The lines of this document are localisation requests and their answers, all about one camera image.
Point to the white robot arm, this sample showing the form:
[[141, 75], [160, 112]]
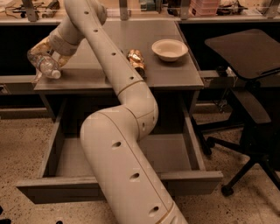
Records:
[[110, 137]]

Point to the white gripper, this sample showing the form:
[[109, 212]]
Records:
[[59, 41]]

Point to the gold soda can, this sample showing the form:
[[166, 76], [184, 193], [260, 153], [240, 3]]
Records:
[[136, 59]]

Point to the black office chair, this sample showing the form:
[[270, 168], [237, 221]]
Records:
[[253, 128]]

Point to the clear plastic water bottle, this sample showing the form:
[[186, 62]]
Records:
[[45, 63]]

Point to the pink storage box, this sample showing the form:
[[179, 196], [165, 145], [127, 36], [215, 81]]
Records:
[[201, 8]]

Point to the grey drawer cabinet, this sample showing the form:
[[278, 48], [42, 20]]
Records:
[[168, 64]]

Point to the black tool on shelf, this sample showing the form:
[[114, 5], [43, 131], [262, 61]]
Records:
[[51, 9]]

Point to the white ceramic bowl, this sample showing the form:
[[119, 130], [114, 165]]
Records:
[[169, 50]]

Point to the grey metal shelf bracket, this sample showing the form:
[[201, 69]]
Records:
[[31, 13], [123, 6], [184, 9]]

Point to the grey open top drawer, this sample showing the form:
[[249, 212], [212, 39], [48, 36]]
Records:
[[171, 149]]

